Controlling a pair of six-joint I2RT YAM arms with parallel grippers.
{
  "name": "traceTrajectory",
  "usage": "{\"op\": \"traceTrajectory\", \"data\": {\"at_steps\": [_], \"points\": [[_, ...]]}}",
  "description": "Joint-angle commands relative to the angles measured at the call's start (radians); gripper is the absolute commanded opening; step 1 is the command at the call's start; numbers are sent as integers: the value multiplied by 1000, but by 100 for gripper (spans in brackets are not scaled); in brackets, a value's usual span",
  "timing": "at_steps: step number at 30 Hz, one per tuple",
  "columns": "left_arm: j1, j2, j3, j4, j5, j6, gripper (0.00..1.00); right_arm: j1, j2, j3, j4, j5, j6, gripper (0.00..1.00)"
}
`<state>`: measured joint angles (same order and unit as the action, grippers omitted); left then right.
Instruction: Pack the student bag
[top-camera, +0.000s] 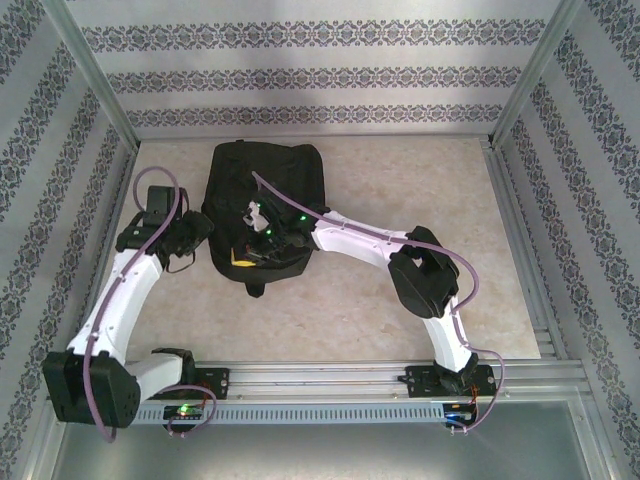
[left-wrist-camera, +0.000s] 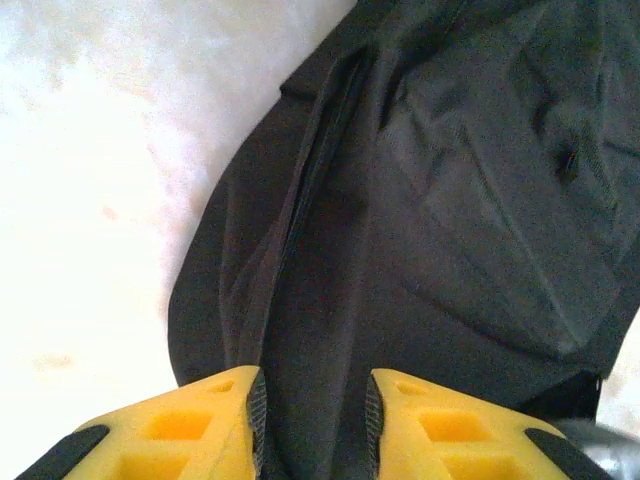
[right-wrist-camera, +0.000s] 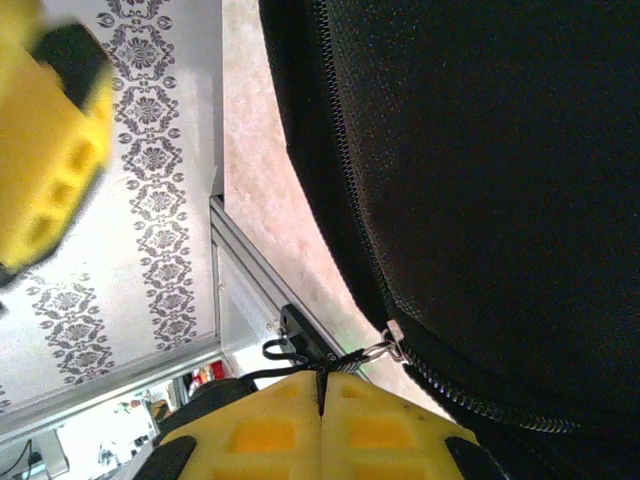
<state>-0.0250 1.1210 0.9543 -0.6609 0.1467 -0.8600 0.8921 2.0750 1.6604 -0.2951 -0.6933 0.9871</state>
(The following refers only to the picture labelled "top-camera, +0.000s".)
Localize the black backpack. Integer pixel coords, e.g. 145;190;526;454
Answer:
201;140;330;299

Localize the left controller board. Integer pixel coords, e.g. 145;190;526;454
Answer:
163;404;207;421

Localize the controller board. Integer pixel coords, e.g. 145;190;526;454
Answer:
163;404;207;421
443;403;476;426

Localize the grey metal sheet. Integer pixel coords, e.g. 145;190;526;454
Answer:
49;424;614;480

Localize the right controller board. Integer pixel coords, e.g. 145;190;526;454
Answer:
443;403;476;426

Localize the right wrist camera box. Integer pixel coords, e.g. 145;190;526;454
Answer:
241;199;274;235

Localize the aluminium side rail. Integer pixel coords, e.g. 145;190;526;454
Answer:
479;139;569;361
67;142;139;365

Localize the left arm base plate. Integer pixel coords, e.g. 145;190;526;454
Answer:
149;367;232;401

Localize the aluminium mounting rail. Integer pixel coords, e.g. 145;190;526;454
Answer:
47;360;587;402

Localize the slotted grey cable duct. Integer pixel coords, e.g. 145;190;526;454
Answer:
134;401;480;427

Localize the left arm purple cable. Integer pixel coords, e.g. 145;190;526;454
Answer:
82;167;217;444

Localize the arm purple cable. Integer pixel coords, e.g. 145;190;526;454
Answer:
252;169;506;434
82;167;217;444

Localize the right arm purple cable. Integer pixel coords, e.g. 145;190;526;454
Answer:
252;169;506;434

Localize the aluminium corner post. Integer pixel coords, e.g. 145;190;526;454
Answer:
42;0;141;149
487;0;584;146

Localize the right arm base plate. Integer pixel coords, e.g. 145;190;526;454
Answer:
405;364;497;400

